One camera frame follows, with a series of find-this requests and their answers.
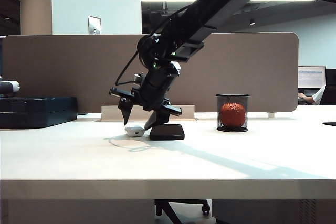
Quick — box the black mesh pen holder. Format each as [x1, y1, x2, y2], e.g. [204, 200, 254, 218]
[215, 94, 250, 133]

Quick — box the orange fruit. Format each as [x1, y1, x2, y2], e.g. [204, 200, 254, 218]
[219, 103, 246, 128]

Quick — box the computer monitor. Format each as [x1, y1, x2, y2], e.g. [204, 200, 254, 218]
[297, 66, 327, 95]

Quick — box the white grey cylindrical tool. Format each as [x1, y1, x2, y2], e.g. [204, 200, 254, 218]
[0, 81, 20, 95]

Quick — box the black office chair base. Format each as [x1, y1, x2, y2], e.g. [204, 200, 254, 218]
[154, 199, 211, 224]

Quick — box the person in white shirt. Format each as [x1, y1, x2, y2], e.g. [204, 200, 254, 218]
[298, 84, 327, 106]

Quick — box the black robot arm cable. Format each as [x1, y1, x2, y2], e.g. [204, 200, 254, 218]
[115, 50, 141, 86]

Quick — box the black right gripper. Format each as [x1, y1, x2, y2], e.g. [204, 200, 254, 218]
[109, 62, 183, 131]

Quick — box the brown desk divider panel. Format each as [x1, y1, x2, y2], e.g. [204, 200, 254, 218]
[1, 33, 299, 114]

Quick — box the dark blue tool case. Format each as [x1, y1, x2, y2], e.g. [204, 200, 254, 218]
[0, 97, 79, 130]

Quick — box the dark under-desk cabinet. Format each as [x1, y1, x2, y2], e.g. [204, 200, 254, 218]
[211, 199, 336, 224]

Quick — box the white cable tray flap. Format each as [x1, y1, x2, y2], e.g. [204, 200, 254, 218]
[101, 105, 195, 122]

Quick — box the black smartphone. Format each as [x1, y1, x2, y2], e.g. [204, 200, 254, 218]
[149, 124, 185, 141]

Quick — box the white wireless earphone case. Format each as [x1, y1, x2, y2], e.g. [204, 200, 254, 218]
[124, 125, 146, 138]

